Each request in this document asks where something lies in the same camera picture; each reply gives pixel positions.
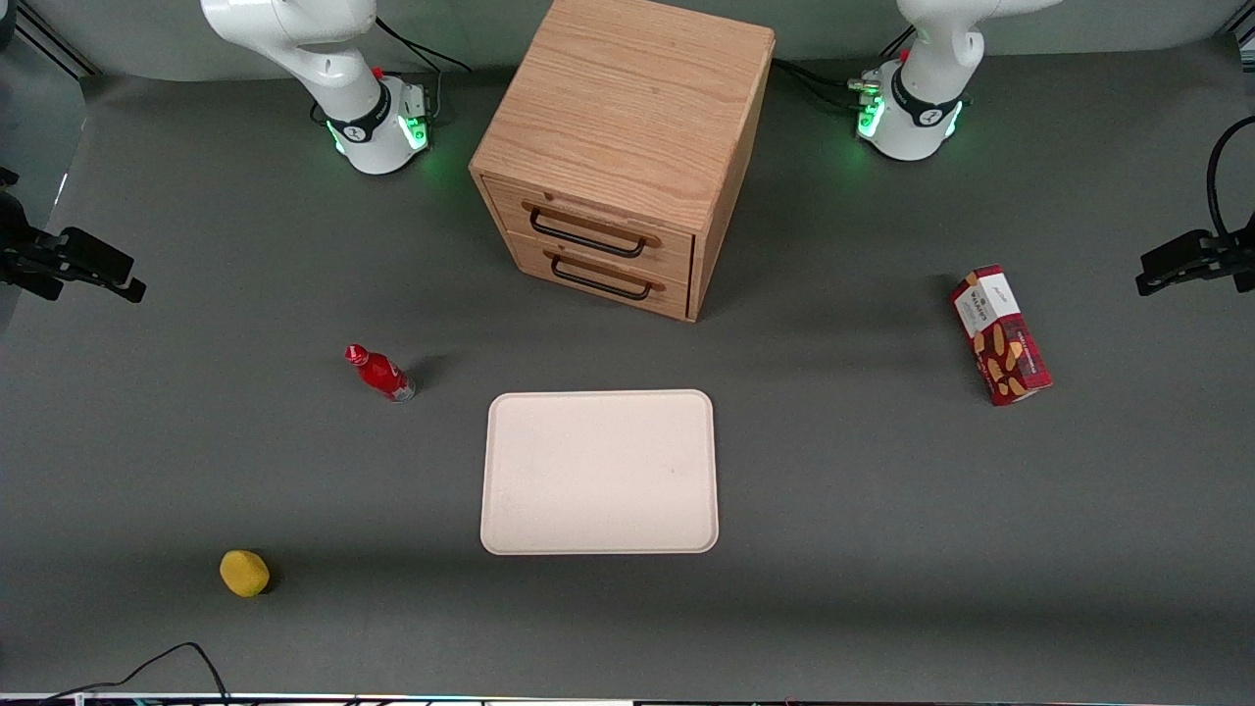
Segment red tartan shortbread cookie box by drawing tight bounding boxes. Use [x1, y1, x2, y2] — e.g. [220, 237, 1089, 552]
[949, 264, 1054, 407]

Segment cream rectangular plastic tray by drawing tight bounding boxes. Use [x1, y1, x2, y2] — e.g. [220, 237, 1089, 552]
[479, 389, 720, 556]

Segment wooden drawer front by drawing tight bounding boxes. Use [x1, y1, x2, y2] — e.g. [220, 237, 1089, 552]
[504, 232, 691, 321]
[484, 178, 696, 286]

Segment small red bottle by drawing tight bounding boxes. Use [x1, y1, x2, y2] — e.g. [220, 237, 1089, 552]
[344, 343, 417, 403]

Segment wooden two-drawer cabinet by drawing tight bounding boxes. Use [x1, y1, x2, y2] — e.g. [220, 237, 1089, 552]
[469, 0, 777, 324]

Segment yellow sponge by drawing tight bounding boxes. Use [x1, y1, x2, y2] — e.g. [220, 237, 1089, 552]
[220, 550, 271, 598]

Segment black metal drawer handle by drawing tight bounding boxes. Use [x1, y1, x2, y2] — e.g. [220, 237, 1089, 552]
[550, 253, 656, 301]
[529, 203, 651, 260]

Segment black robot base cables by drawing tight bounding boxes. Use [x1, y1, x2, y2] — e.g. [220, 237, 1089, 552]
[772, 29, 918, 115]
[376, 18, 473, 76]

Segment thin black cable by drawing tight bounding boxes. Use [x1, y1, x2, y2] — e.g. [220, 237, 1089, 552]
[39, 642, 231, 705]

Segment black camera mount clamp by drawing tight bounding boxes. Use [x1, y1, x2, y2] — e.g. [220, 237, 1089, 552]
[0, 167, 148, 304]
[1135, 214, 1255, 297]

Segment black looped cable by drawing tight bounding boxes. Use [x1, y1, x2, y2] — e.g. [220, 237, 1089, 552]
[1206, 116, 1255, 238]

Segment dark metal frame rail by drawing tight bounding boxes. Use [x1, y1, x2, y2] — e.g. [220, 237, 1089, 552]
[12, 0, 100, 78]

